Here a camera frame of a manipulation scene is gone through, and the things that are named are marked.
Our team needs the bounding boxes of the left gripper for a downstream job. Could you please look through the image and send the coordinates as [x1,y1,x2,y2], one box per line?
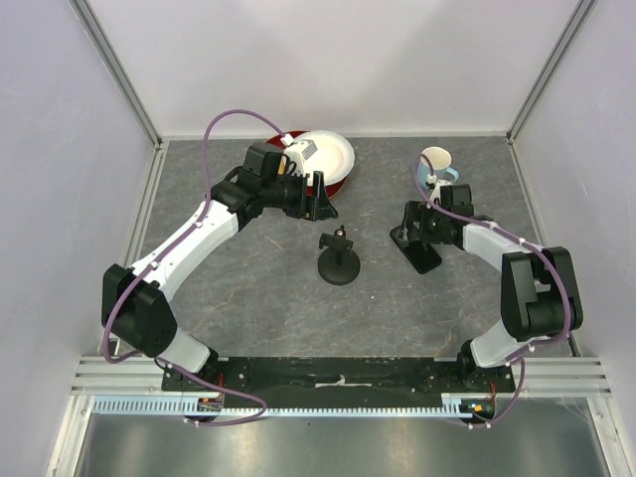
[262,168,338,223]

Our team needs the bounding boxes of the black phone stand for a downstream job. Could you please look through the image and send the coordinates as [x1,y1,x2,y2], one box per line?
[317,225,361,286]

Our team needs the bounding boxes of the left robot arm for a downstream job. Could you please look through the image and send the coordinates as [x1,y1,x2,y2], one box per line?
[101,142,338,391]

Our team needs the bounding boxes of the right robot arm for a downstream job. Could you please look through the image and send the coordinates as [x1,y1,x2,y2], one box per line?
[390,184,583,392]

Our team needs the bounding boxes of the white paper plate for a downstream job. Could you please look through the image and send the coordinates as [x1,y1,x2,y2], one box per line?
[292,130,355,186]

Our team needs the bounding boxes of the red round tray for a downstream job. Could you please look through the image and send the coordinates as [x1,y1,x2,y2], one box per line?
[266,130,353,198]

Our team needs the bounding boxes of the light blue mug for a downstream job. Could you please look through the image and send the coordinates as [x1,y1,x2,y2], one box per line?
[415,146,459,189]

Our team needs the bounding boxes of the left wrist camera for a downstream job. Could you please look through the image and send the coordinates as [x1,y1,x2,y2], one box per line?
[283,139,318,175]

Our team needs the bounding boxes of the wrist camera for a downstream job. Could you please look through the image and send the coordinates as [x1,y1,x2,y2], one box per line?
[423,170,457,202]
[283,139,318,175]

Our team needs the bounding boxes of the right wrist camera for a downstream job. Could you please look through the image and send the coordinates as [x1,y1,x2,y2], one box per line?
[423,170,457,202]

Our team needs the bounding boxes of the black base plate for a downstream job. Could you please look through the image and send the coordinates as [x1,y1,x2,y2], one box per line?
[161,355,519,409]

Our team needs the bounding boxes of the grey cable duct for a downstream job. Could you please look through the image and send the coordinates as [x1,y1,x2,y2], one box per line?
[91,396,494,418]

